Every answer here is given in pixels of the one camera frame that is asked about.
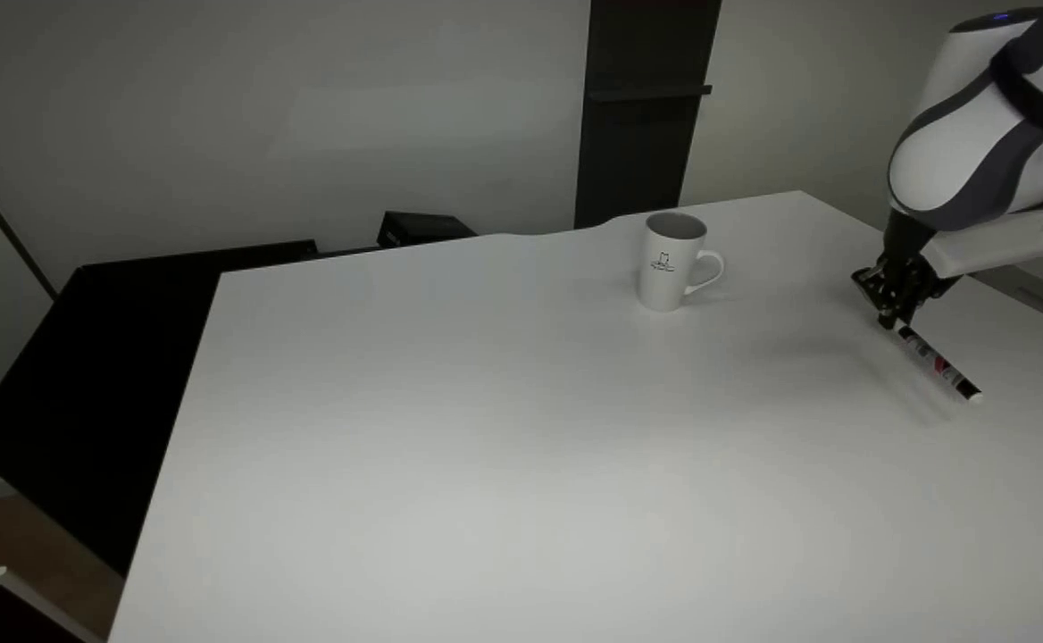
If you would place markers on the dark grey pillar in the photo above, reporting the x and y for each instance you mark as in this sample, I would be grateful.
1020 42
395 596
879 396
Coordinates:
643 108

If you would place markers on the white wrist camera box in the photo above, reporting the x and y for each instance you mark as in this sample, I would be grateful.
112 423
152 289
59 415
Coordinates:
1007 241

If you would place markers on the white ceramic mug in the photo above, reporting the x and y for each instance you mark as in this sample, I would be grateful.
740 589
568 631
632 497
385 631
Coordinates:
670 265

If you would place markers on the small black box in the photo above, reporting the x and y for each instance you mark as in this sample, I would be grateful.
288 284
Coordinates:
423 226

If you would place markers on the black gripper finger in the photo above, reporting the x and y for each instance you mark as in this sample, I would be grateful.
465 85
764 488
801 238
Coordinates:
869 289
899 309

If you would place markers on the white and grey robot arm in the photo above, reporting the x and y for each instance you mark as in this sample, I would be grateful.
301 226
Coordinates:
962 144

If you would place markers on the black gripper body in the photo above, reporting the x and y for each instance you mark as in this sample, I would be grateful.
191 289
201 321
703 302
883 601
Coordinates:
907 257

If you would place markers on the black low cabinet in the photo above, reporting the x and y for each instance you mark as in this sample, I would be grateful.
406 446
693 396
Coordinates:
104 369

